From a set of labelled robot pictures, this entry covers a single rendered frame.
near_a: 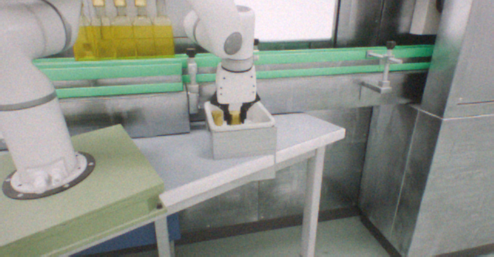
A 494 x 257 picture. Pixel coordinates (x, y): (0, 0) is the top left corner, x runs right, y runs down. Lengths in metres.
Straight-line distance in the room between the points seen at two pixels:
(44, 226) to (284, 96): 0.78
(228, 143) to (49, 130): 0.38
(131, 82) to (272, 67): 0.46
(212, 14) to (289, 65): 0.57
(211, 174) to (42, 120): 0.36
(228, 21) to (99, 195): 0.38
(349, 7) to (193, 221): 1.17
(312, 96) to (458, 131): 0.53
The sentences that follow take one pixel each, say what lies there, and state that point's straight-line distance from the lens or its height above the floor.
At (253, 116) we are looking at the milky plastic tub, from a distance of 0.96.
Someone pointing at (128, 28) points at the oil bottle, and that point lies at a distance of 0.99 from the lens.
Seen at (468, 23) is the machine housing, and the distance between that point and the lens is 1.18.
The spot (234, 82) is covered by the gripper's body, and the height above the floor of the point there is 0.95.
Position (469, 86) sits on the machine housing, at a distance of 1.28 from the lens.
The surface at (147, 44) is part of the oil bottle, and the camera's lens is 0.99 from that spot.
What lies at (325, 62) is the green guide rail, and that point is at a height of 0.93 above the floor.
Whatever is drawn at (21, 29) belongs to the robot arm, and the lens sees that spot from 0.59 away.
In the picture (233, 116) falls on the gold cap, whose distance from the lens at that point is 0.79.
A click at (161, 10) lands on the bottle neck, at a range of 0.99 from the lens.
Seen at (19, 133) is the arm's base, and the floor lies 0.93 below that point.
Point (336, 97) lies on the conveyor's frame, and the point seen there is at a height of 0.80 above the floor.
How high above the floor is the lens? 1.13
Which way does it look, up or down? 21 degrees down
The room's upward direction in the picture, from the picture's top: straight up
